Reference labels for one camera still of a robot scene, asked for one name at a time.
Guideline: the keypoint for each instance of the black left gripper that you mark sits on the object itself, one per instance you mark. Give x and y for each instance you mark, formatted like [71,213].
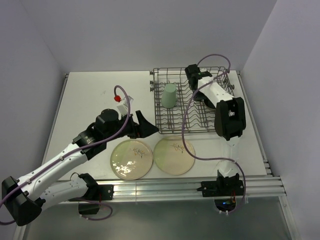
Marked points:
[144,129]

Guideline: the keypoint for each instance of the black bowl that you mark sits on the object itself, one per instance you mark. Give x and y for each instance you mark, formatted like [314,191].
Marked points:
[209,104]

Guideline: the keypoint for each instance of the pale green plastic cup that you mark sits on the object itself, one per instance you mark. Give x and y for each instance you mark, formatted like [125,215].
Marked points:
[168,99]

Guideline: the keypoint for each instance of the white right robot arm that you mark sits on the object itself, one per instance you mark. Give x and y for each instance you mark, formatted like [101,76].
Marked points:
[229,116]

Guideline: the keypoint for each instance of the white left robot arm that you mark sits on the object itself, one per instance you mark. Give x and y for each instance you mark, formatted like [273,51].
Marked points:
[27,196]

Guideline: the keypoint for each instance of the cream plate with branch, left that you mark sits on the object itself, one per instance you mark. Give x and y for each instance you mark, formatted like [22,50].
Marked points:
[131,159]

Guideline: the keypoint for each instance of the cream plate with branch, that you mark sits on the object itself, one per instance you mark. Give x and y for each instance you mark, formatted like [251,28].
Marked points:
[131,159]
[171,157]

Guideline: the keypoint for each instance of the cream plate with branch, right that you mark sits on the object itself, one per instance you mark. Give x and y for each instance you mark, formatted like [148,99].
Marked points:
[171,157]

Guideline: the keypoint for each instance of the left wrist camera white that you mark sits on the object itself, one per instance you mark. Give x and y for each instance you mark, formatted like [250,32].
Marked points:
[122,105]

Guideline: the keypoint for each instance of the grey wire dish rack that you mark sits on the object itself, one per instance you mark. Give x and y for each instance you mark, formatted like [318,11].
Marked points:
[199,119]

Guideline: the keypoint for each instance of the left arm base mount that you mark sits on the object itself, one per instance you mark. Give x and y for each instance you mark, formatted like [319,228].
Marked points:
[94,200]

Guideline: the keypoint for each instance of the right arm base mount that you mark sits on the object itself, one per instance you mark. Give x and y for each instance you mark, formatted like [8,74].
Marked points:
[224,194]

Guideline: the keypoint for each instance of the aluminium rail frame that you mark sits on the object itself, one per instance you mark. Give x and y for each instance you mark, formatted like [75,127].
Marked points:
[183,189]

